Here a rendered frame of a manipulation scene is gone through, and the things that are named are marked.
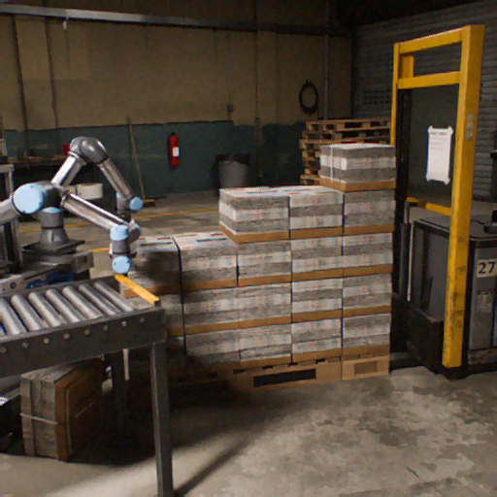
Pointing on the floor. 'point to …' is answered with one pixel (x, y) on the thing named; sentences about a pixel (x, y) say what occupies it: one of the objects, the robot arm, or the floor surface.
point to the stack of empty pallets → (342, 134)
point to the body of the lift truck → (482, 345)
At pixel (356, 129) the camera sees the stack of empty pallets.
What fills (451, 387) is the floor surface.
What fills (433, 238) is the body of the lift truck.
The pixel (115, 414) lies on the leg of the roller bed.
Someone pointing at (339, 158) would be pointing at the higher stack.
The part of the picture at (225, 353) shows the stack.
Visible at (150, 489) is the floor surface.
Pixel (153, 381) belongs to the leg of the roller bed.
